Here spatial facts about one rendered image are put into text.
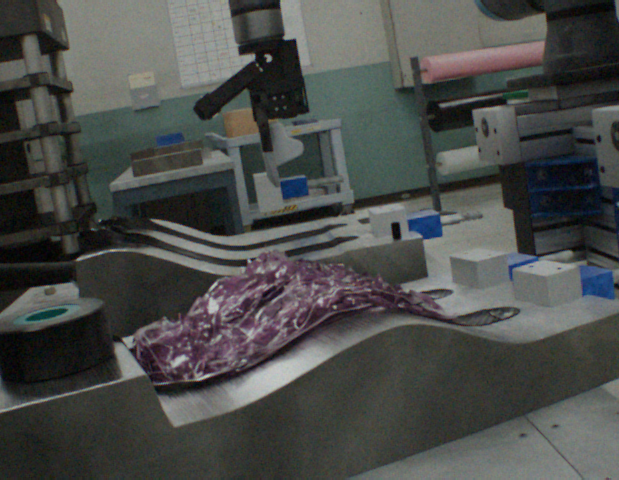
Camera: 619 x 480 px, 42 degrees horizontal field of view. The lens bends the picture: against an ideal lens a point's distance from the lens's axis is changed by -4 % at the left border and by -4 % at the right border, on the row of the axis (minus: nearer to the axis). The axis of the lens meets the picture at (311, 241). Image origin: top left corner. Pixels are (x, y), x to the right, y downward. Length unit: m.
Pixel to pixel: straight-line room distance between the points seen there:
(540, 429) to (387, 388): 0.12
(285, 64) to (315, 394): 0.75
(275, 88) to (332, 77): 6.37
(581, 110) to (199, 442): 1.00
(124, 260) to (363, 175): 6.78
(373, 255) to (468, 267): 0.14
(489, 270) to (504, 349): 0.19
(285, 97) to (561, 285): 0.62
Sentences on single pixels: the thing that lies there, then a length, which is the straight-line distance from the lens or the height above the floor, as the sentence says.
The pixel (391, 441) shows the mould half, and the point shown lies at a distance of 0.58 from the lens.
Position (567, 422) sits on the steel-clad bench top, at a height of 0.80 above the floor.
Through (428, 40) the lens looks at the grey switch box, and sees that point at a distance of 7.47.
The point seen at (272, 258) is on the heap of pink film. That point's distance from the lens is 0.72.
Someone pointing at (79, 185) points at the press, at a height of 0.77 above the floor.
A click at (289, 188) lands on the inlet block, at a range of 1.22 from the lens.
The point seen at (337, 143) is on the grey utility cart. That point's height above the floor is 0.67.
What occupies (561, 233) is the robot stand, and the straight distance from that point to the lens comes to 1.40.
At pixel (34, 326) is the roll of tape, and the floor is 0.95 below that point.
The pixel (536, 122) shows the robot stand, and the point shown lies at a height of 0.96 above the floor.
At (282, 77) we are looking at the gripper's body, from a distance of 1.22.
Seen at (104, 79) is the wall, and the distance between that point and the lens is 7.47.
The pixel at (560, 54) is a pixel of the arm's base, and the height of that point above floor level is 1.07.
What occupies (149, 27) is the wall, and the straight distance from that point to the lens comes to 7.49.
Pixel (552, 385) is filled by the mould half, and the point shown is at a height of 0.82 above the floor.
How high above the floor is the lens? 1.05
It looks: 9 degrees down
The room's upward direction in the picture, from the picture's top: 10 degrees counter-clockwise
